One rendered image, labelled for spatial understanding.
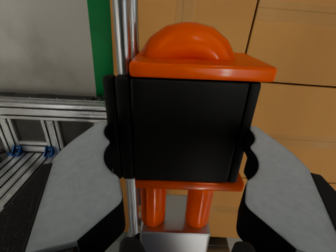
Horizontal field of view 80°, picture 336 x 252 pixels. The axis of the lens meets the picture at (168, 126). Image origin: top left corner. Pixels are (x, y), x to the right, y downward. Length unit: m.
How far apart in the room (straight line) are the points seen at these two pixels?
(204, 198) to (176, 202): 0.05
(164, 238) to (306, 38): 0.67
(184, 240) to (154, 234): 0.03
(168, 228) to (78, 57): 1.18
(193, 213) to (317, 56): 0.67
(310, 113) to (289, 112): 0.07
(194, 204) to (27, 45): 1.33
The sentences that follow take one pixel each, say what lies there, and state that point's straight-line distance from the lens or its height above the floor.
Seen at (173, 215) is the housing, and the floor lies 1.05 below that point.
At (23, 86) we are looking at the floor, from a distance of 1.52.
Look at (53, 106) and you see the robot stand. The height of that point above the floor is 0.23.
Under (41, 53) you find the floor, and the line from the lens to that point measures 1.39.
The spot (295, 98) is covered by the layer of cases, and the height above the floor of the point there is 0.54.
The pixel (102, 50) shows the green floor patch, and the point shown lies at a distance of 1.25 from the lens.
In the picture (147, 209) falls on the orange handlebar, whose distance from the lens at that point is 0.18.
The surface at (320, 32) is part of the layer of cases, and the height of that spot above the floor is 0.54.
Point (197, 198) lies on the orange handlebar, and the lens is 0.17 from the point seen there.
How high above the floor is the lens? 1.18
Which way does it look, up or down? 62 degrees down
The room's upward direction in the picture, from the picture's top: 179 degrees counter-clockwise
